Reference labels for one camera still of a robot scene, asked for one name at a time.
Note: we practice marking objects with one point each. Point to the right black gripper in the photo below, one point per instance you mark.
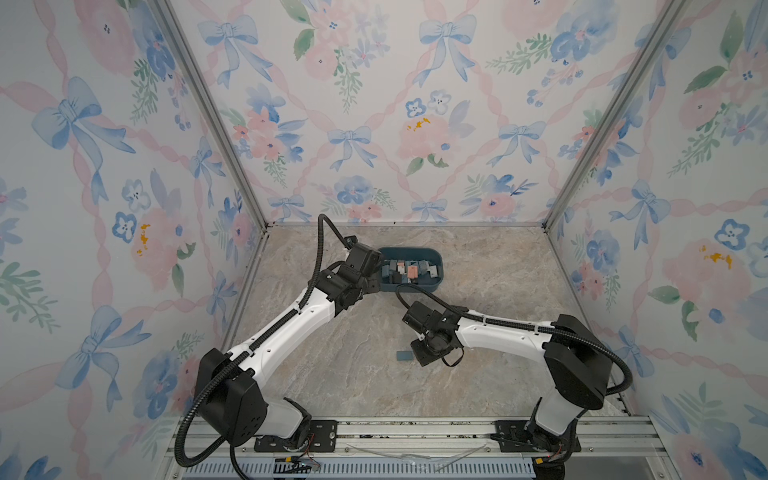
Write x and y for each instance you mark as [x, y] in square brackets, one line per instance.
[420, 356]

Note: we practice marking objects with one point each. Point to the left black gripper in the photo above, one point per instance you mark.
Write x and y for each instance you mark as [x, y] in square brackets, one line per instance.
[374, 285]

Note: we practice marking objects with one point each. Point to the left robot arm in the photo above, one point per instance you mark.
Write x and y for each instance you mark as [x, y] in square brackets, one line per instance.
[231, 382]

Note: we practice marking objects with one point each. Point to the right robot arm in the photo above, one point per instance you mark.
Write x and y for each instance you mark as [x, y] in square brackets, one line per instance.
[579, 368]

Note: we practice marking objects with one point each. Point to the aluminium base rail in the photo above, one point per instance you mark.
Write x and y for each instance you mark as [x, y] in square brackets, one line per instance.
[439, 448]

